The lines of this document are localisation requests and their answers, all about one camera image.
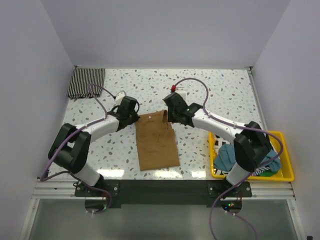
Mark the navy white striped tank top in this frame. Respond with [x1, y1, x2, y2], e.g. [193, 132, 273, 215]
[212, 134, 231, 151]

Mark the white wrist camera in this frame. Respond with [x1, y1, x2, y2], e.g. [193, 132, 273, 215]
[170, 85, 187, 100]
[114, 90, 127, 106]

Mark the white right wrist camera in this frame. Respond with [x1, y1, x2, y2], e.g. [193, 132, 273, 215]
[170, 85, 187, 100]

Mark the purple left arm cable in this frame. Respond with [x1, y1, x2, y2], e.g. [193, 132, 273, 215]
[39, 83, 118, 215]

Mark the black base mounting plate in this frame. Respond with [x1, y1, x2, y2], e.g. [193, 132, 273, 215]
[74, 178, 253, 210]

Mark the blue tank top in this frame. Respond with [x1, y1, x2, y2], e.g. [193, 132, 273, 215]
[213, 144, 282, 173]

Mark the yellow plastic bin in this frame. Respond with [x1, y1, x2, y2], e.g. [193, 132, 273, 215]
[208, 131, 295, 182]

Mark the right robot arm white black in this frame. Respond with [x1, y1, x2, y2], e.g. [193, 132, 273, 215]
[163, 92, 272, 197]

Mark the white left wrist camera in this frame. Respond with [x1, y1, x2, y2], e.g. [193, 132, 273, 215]
[114, 90, 127, 106]

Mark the green tank top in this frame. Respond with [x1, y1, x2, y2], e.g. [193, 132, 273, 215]
[258, 170, 277, 178]

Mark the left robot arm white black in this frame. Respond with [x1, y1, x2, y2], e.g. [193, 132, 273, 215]
[48, 96, 140, 196]

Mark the tan tank top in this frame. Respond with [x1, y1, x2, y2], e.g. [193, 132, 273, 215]
[135, 110, 180, 171]

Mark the black white striped tank top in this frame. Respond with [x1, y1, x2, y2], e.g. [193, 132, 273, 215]
[66, 67, 106, 99]

